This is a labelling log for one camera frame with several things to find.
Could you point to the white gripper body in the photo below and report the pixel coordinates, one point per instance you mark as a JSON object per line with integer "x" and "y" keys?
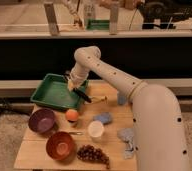
{"x": 75, "y": 80}

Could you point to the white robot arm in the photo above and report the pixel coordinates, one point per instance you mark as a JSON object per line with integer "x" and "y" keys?
{"x": 160, "y": 140}

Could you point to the small blue cup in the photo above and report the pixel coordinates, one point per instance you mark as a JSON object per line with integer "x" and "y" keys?
{"x": 121, "y": 99}

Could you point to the white paper cup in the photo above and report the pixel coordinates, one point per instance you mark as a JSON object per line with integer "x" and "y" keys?
{"x": 95, "y": 129}

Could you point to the green plastic tray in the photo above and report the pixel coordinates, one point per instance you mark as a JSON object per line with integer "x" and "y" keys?
{"x": 53, "y": 93}

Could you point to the orange fruit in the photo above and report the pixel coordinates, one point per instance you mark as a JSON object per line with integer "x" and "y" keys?
{"x": 72, "y": 115}

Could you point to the blue sponge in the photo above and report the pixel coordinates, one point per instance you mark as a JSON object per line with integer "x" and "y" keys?
{"x": 104, "y": 118}

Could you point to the metal spoon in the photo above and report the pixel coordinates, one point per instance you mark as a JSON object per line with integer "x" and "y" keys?
{"x": 75, "y": 133}

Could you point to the purple bowl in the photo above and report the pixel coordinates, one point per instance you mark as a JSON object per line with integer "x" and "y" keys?
{"x": 42, "y": 120}

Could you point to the wooden board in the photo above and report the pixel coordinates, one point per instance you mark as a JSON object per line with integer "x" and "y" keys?
{"x": 32, "y": 153}

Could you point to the orange-brown bowl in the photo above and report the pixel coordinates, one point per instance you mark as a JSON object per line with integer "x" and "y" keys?
{"x": 60, "y": 146}

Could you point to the blue-grey cloth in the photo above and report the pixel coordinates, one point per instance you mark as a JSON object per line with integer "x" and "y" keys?
{"x": 126, "y": 135}

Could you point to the bunch of dark grapes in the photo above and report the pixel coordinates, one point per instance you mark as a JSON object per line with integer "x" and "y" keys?
{"x": 89, "y": 153}

